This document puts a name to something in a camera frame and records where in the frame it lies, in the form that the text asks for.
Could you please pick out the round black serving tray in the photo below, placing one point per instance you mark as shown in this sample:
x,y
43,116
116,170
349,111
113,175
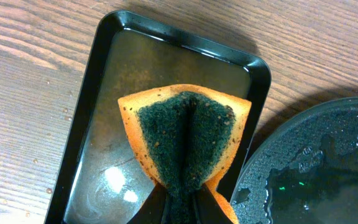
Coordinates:
x,y
306,171

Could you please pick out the black rectangular water tray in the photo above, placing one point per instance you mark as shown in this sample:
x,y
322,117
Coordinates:
x,y
99,180

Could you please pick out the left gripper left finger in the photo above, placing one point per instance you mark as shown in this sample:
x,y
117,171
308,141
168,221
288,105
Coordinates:
x,y
153,209

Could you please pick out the orange green scrub sponge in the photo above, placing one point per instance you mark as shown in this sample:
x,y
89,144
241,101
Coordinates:
x,y
185,137

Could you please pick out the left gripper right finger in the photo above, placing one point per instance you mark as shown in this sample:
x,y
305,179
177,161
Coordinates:
x,y
207,210

